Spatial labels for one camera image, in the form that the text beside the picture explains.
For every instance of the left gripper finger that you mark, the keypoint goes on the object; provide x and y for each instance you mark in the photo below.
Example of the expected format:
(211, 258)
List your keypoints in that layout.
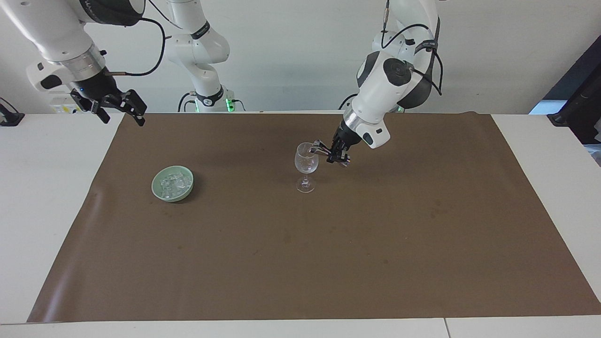
(340, 159)
(323, 148)

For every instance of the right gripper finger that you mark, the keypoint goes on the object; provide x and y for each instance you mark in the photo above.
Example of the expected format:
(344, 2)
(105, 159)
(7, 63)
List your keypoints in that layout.
(133, 104)
(96, 109)

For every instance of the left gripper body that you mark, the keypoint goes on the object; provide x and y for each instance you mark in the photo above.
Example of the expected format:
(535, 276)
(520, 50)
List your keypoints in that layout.
(345, 137)

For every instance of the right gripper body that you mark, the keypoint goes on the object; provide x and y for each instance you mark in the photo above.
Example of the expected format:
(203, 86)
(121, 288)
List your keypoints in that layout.
(97, 85)

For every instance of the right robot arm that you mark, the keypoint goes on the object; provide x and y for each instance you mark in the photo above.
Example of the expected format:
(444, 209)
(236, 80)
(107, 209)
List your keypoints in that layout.
(56, 33)

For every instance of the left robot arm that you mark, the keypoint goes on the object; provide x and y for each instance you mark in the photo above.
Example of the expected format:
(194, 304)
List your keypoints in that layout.
(389, 89)

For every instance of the clear ice cube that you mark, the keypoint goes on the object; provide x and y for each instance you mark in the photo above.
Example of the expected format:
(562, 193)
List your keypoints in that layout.
(166, 180)
(307, 164)
(172, 189)
(178, 179)

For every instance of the clear wine glass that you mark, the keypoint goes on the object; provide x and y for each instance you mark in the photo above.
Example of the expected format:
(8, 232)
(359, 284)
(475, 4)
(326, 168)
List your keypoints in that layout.
(306, 164)

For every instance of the black stand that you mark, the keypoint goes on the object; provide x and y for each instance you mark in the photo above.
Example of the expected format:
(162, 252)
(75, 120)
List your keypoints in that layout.
(9, 117)
(580, 108)

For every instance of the green ceramic bowl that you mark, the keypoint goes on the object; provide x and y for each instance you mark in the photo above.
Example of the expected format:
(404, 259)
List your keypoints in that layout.
(157, 188)

